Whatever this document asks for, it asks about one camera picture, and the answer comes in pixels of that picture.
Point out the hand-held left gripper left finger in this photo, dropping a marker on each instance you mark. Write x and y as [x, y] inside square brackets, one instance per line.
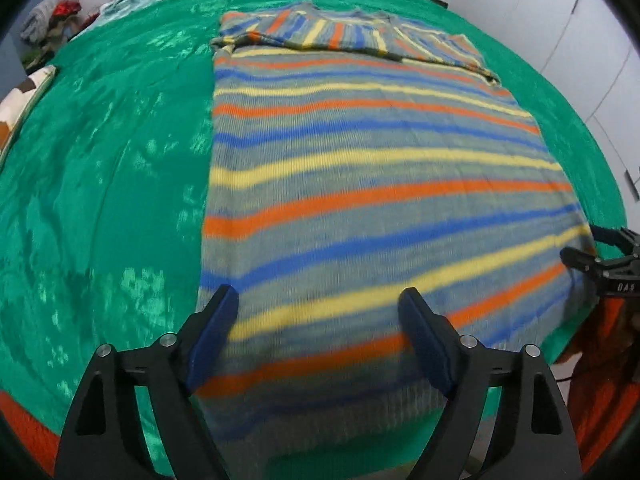
[212, 340]

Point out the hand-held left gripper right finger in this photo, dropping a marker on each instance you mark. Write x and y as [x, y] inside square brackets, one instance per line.
[425, 340]

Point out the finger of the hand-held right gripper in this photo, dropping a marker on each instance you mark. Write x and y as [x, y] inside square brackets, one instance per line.
[617, 237]
[580, 258]

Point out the striped knit sweater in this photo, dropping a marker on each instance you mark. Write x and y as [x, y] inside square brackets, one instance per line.
[375, 200]

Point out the orange bed sheet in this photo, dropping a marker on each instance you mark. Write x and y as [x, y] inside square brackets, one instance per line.
[605, 390]

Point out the green floral blanket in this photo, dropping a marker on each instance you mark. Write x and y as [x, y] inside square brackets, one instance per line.
[110, 185]

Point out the white wardrobe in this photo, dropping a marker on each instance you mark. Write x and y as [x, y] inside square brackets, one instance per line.
[565, 25]

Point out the white brown patterned pillow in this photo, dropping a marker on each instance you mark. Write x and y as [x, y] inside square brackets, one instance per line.
[22, 105]

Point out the red bow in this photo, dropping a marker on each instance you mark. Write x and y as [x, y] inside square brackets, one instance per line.
[67, 9]

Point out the grey knitted cloth bundle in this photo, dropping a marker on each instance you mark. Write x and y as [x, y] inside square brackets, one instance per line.
[37, 20]

